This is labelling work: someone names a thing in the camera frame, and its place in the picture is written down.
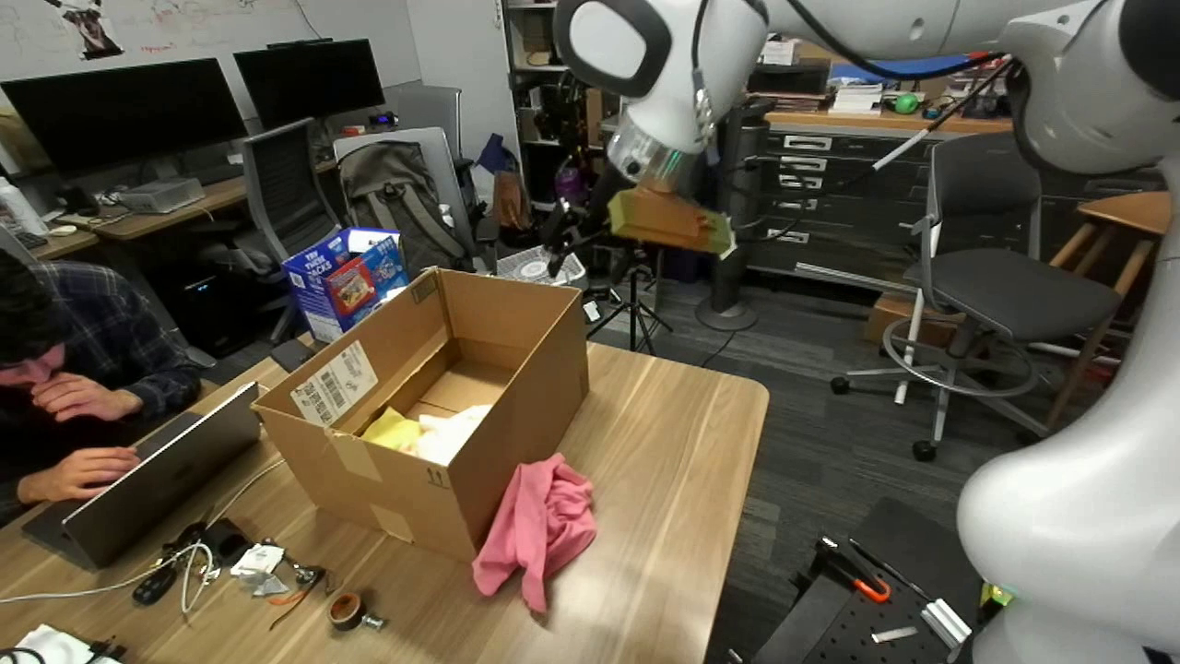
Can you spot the silver metal cylinder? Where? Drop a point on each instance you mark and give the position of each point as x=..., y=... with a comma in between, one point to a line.
x=944, y=621

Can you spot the llama figure picture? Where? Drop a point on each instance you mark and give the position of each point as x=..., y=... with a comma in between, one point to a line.
x=90, y=26

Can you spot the person left hand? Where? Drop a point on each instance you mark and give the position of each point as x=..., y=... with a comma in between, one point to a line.
x=77, y=396

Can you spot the wooden workbench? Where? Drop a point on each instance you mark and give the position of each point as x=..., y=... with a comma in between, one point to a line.
x=886, y=124

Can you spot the olive grey backpack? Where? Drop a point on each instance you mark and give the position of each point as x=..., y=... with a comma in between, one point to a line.
x=392, y=196

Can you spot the metal storage shelf rack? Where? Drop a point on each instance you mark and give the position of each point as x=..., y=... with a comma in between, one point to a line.
x=538, y=99

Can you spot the person right hand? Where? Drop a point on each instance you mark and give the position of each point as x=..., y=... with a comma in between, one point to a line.
x=74, y=472

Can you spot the wooden office desk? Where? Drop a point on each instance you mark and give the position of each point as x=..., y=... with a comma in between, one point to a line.
x=227, y=193

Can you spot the pale green cloth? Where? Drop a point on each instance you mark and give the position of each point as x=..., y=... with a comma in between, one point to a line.
x=452, y=432

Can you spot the brown tape roll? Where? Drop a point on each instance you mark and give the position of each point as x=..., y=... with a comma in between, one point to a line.
x=350, y=610

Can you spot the person head and torso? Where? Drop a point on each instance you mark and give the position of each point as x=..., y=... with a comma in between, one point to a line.
x=50, y=354

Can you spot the pink cloth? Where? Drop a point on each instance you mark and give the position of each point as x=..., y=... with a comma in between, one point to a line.
x=538, y=523

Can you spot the grey laptop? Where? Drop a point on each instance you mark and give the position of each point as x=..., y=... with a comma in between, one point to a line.
x=159, y=472

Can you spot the person left forearm plaid sleeve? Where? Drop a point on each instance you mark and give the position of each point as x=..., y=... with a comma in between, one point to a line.
x=159, y=383

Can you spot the black tripod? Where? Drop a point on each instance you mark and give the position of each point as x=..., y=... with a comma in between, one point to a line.
x=635, y=309

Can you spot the black drawer cabinet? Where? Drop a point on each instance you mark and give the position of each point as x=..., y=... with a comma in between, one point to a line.
x=849, y=196

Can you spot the grey framed monitor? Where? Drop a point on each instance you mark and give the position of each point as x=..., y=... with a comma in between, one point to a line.
x=290, y=185

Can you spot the black power adapter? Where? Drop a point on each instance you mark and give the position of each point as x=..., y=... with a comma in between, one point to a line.
x=221, y=541

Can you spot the grey plastic box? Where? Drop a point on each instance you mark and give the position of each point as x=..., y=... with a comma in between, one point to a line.
x=538, y=265

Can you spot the wooden stool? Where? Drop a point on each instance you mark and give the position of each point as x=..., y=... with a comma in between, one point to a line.
x=1138, y=214

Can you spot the black computer monitor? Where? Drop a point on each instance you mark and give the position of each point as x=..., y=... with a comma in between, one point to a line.
x=122, y=115
x=309, y=78

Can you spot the grey keyboard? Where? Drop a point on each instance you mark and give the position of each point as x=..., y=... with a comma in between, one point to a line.
x=159, y=196

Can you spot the black swivel office chair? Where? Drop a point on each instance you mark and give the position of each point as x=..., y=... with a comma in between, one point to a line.
x=1020, y=300

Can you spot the black perforated breadboard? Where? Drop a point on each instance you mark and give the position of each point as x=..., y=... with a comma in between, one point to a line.
x=822, y=631

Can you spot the small cardboard floor box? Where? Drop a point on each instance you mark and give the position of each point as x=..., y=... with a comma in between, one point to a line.
x=906, y=322

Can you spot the brown cardboard box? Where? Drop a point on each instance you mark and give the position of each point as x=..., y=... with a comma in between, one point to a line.
x=371, y=481

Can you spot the small clear packet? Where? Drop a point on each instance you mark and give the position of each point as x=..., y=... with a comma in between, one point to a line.
x=261, y=561

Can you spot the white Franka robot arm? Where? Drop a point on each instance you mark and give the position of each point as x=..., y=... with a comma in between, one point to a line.
x=1080, y=519

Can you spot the blue wall board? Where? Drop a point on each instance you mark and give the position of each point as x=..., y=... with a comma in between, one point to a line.
x=890, y=69

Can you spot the blue product box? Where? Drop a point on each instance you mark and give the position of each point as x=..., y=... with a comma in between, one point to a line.
x=345, y=281

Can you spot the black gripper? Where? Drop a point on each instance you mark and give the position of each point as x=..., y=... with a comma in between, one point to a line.
x=590, y=247

